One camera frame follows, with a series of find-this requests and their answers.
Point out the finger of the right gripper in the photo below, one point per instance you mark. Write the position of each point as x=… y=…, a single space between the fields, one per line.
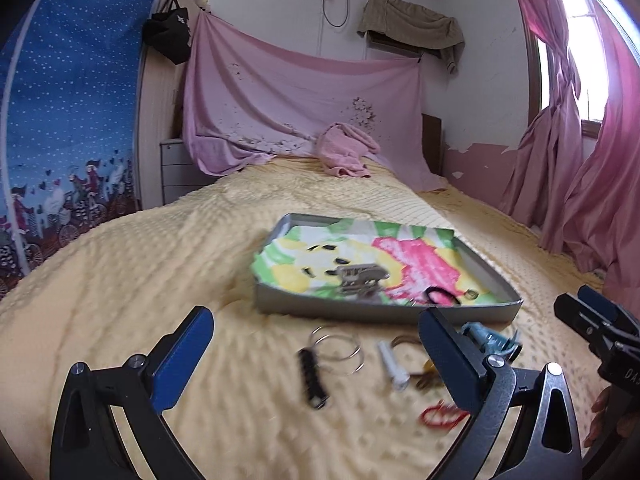
x=581 y=319
x=597 y=302

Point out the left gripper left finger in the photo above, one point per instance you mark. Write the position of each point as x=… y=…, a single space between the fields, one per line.
x=172 y=361

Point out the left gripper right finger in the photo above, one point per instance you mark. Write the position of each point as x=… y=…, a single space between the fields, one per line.
x=458 y=361

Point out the beige square hair clip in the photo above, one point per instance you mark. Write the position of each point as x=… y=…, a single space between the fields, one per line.
x=361 y=280

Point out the blue hair clip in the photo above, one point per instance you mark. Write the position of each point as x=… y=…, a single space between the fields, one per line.
x=492 y=343

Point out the white hair clip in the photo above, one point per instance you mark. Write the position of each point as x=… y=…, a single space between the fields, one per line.
x=398 y=376

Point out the pink window curtain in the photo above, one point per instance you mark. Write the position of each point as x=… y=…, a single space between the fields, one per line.
x=586 y=205

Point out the large silver bangle rings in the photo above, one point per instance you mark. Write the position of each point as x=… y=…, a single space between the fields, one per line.
x=337 y=347

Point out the black hair clip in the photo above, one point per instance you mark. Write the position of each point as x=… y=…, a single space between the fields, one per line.
x=316 y=395

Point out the metal tray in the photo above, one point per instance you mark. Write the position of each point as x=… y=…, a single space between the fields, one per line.
x=369 y=310

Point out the colourful cartoon towel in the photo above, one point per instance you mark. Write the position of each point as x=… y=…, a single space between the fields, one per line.
x=418 y=265

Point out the grey drawer unit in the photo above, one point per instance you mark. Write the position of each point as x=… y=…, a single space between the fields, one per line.
x=180 y=176

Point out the dark wooden headboard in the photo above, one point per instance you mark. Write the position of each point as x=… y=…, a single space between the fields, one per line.
x=432 y=143

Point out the wooden wardrobe panel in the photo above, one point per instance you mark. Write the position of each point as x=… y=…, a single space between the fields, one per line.
x=159 y=108

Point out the pink crumpled cloth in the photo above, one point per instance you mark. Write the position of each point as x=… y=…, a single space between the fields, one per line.
x=342 y=148

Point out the pink hanging sheet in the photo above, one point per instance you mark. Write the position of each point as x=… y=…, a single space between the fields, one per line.
x=246 y=101

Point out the blue patterned wardrobe curtain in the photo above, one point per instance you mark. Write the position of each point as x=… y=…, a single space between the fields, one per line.
x=69 y=100

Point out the black hanging bag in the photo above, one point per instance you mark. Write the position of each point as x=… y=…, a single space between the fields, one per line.
x=167 y=32

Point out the olive hanging towel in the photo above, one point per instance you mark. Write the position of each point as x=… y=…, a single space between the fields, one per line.
x=408 y=26

